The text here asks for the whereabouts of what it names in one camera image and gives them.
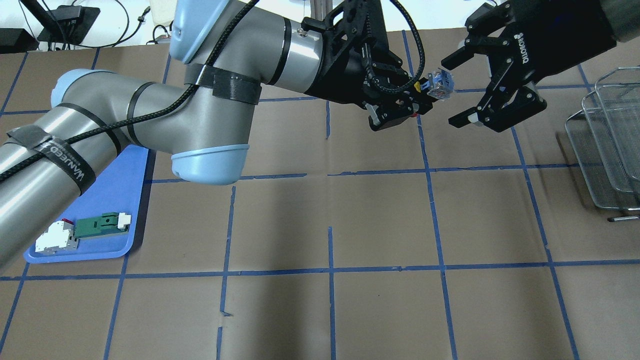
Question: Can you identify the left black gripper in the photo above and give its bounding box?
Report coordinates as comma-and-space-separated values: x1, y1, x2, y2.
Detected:
301, 0, 435, 132

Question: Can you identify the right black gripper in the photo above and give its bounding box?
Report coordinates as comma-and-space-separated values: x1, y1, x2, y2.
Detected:
441, 0, 617, 133

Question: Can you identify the red emergency stop button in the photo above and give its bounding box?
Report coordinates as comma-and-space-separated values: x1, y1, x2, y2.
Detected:
412, 68, 455, 116

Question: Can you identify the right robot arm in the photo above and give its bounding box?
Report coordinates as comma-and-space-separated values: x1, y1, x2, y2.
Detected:
441, 0, 639, 133

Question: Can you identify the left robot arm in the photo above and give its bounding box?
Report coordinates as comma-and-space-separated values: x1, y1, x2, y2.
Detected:
0, 0, 435, 271

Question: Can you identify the green terminal block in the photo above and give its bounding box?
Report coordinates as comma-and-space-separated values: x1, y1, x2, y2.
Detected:
74, 212, 133, 239

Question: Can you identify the black power adapter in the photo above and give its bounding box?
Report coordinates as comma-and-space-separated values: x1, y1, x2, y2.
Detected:
36, 5, 101, 46

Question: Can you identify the white circuit breaker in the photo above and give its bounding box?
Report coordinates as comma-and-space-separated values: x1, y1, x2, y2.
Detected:
35, 218, 79, 255

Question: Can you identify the aluminium frame post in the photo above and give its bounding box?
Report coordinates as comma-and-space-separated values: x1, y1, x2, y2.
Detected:
310, 0, 334, 21

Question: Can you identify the wire mesh shelf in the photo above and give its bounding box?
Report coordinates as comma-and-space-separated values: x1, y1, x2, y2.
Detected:
565, 66, 639, 223

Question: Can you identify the black braided cable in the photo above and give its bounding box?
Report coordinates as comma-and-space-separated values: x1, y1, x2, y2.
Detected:
0, 0, 427, 183

